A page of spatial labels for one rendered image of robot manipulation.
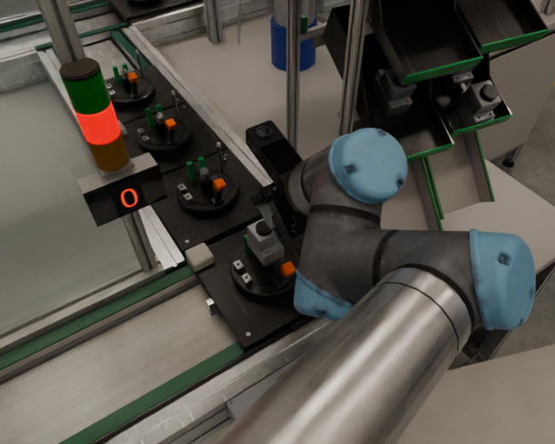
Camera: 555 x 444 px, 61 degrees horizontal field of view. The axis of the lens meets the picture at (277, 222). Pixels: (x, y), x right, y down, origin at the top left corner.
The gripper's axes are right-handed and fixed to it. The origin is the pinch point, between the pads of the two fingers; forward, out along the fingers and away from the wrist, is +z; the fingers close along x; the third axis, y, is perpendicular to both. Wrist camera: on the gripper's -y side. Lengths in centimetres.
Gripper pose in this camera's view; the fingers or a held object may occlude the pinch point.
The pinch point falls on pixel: (261, 196)
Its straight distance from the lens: 78.0
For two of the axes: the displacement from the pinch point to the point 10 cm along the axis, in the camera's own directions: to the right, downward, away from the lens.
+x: 8.4, -4.2, 3.4
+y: 4.2, 9.0, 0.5
